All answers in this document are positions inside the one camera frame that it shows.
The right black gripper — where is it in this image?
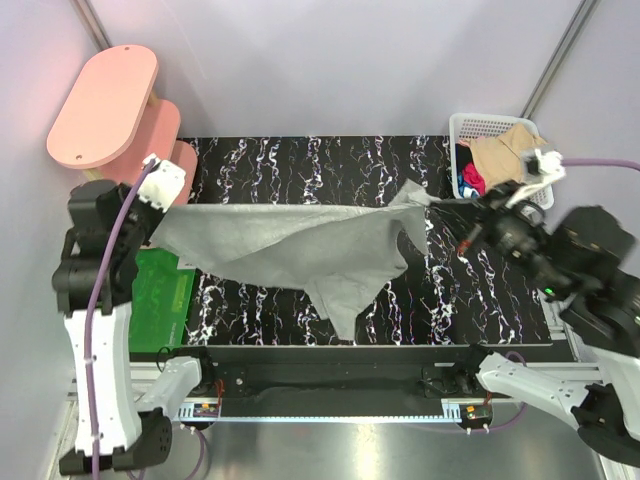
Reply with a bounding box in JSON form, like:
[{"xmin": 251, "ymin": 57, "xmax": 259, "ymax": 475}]
[{"xmin": 427, "ymin": 176, "xmax": 569, "ymax": 295}]

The grey t-shirt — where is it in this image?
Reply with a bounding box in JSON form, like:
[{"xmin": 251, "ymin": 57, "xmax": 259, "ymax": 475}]
[{"xmin": 151, "ymin": 181, "xmax": 436, "ymax": 341}]

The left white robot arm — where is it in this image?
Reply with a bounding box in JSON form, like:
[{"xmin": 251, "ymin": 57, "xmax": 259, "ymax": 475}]
[{"xmin": 52, "ymin": 175, "xmax": 216, "ymax": 477}]

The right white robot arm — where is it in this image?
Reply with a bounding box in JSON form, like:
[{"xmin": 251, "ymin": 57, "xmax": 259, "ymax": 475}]
[{"xmin": 423, "ymin": 182, "xmax": 639, "ymax": 467}]

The blue garment in basket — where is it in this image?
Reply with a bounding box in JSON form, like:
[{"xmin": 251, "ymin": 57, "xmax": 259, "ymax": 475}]
[{"xmin": 457, "ymin": 174, "xmax": 479, "ymax": 198}]

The magenta t-shirt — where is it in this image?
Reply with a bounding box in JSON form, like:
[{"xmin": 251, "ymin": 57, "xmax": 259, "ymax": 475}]
[{"xmin": 460, "ymin": 163, "xmax": 486, "ymax": 196}]

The beige t-shirt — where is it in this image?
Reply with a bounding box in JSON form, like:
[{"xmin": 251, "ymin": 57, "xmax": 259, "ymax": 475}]
[{"xmin": 469, "ymin": 123, "xmax": 546, "ymax": 191}]

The green plastic board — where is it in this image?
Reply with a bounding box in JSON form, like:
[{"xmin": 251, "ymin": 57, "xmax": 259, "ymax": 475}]
[{"xmin": 129, "ymin": 248, "xmax": 196, "ymax": 353}]

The white plastic laundry basket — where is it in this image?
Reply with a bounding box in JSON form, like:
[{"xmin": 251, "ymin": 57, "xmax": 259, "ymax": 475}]
[{"xmin": 449, "ymin": 113, "xmax": 541, "ymax": 198}]

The black marble pattern mat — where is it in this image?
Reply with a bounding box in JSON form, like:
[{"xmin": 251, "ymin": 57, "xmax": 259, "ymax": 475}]
[{"xmin": 183, "ymin": 136, "xmax": 551, "ymax": 346}]

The pink three-tier shelf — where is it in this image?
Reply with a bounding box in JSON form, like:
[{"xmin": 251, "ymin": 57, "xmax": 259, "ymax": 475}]
[{"xmin": 46, "ymin": 45, "xmax": 198, "ymax": 205}]

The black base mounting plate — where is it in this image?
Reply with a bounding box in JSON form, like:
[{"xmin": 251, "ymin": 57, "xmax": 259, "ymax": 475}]
[{"xmin": 158, "ymin": 344, "xmax": 514, "ymax": 401}]

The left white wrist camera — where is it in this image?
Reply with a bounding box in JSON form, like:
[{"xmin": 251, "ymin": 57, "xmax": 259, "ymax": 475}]
[{"xmin": 137, "ymin": 153, "xmax": 186, "ymax": 213}]

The aluminium frame rail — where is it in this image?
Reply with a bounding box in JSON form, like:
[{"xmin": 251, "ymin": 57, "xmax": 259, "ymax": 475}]
[{"xmin": 64, "ymin": 360, "xmax": 612, "ymax": 420}]

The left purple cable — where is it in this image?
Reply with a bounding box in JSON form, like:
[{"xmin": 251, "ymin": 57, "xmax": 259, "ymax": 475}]
[{"xmin": 82, "ymin": 167, "xmax": 214, "ymax": 480}]

